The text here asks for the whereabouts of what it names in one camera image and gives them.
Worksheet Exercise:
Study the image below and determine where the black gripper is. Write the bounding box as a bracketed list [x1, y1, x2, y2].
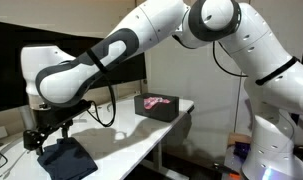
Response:
[23, 106, 75, 157]

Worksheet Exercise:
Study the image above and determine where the navy blue cloth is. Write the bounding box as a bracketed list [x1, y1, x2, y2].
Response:
[36, 136, 99, 180]

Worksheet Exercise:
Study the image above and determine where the pink floral cloth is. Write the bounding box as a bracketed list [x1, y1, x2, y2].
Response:
[143, 96, 172, 111]

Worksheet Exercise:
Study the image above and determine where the dark grey fabric box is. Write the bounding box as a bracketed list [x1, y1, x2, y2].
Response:
[134, 92, 180, 123]

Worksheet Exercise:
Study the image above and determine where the brown cardboard box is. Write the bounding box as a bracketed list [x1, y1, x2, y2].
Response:
[227, 132, 254, 149]

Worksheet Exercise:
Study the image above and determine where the white table leg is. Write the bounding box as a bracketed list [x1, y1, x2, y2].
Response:
[140, 139, 182, 180]

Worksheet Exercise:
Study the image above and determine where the purple blue item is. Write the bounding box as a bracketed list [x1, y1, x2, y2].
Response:
[233, 141, 252, 163]

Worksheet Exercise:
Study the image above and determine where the thin white cable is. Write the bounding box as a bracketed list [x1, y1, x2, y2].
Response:
[0, 149, 29, 179]

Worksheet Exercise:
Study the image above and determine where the black cable loop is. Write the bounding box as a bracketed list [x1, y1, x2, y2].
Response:
[0, 146, 9, 175]

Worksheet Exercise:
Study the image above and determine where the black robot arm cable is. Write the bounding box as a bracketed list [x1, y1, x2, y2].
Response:
[86, 39, 249, 128]

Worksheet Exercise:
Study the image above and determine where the black orange-handled tool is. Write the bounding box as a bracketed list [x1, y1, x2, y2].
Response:
[210, 162, 242, 178]

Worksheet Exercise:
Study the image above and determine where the thin dark wall cable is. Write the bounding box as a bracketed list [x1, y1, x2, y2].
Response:
[234, 78, 244, 134]

